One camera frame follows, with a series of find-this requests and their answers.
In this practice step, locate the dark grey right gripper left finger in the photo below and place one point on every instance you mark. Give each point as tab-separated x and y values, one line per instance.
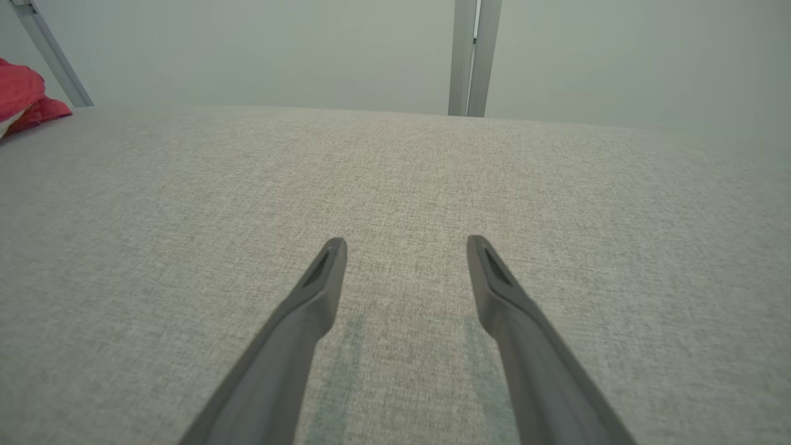
278	371

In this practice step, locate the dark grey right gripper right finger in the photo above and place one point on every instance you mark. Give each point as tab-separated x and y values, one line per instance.
537	371

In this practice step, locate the red shorts with white band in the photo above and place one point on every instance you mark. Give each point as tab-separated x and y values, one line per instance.
18	93

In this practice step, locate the grey fabric sofa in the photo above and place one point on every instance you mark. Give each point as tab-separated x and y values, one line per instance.
395	185

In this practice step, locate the grey wheeled metal stand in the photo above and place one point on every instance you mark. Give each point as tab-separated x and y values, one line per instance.
52	55

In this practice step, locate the grey double partition post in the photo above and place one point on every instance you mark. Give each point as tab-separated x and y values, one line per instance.
460	62

